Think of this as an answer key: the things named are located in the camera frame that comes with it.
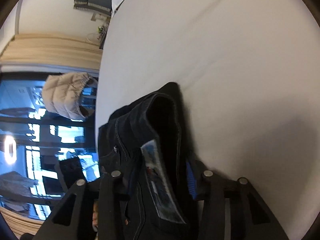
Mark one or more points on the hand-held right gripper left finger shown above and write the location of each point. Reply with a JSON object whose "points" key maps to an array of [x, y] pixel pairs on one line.
{"points": [[110, 192]]}

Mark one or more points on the black pants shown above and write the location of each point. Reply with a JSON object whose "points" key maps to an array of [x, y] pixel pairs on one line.
{"points": [[162, 120]]}

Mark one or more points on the large dark window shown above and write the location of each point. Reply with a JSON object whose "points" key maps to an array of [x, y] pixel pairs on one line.
{"points": [[15, 92]]}

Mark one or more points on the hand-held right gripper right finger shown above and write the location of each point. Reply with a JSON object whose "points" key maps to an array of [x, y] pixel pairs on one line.
{"points": [[191, 180]]}

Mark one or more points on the white bed sheet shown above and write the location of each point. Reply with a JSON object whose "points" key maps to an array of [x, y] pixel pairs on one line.
{"points": [[225, 55]]}

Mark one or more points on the beige puffer jacket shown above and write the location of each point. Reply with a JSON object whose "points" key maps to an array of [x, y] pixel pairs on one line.
{"points": [[62, 95]]}

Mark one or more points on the beige curtain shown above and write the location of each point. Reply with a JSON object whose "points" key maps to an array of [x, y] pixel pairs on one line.
{"points": [[17, 225], [50, 50]]}

